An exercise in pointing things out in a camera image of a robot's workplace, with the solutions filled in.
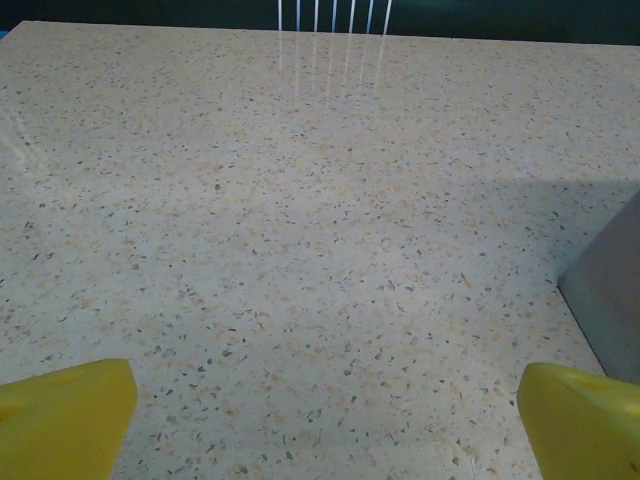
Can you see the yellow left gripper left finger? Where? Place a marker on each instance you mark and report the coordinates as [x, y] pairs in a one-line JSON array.
[[60, 425]]

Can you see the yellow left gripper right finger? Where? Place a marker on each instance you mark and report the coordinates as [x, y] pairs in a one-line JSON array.
[[585, 430]]

